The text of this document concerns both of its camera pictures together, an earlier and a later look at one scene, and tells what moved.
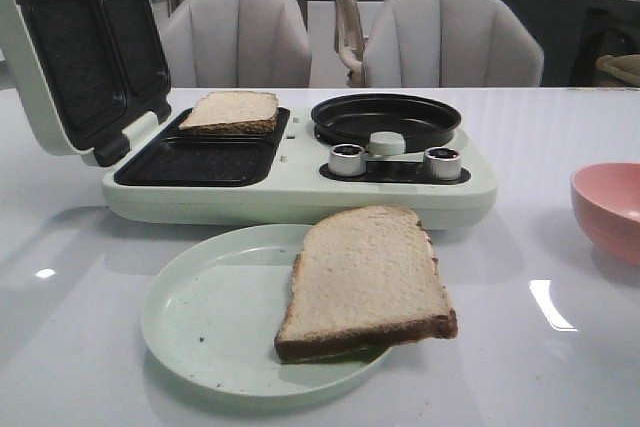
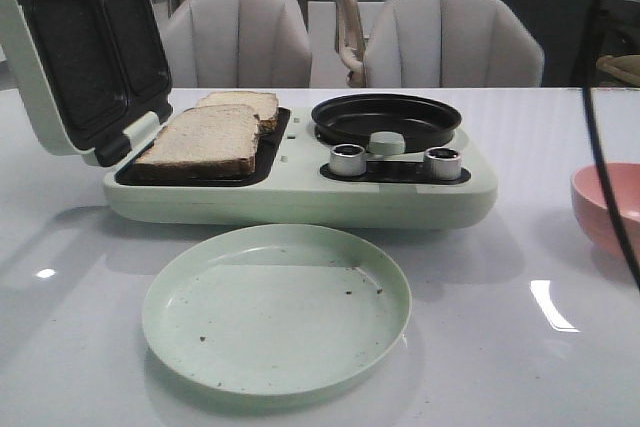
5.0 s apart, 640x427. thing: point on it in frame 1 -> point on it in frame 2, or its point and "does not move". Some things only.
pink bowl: (607, 200) does not move
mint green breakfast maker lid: (89, 48) does not move
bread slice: (365, 279) -> (205, 141)
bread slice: (233, 112) does not move
